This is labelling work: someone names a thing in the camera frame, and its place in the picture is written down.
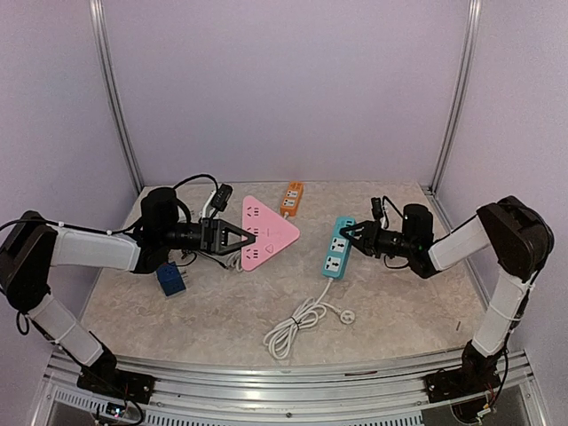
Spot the right aluminium corner post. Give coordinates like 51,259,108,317
429,0,483,196

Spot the pink power strip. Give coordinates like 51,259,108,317
241,195,301,272

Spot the white coiled cord at back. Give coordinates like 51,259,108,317
263,277,357,361

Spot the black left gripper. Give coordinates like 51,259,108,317
160,217,256,255

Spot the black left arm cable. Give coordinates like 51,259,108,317
0,173,223,338

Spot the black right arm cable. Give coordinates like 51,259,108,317
379,194,407,223

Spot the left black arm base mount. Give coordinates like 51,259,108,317
76,350,155,404

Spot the aluminium corner post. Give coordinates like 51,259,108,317
429,0,483,196
89,0,144,194

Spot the teal power strip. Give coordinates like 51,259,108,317
321,217,356,280

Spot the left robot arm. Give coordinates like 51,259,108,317
1,186,256,395

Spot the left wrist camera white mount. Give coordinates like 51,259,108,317
201,183,233,218

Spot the orange power strip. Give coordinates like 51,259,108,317
280,181,304,217

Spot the black thin adapter cable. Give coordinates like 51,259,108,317
179,250,232,272

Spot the aluminium front rail frame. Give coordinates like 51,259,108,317
29,350,552,425

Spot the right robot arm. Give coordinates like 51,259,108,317
340,195,556,394

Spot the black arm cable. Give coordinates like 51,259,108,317
0,173,223,338
379,194,407,223

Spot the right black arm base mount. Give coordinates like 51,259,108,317
423,341,503,403

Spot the left aluminium corner post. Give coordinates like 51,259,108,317
89,0,144,194

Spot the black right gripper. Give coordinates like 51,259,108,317
341,220,416,258

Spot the blue cube adapter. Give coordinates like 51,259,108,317
155,262,189,297

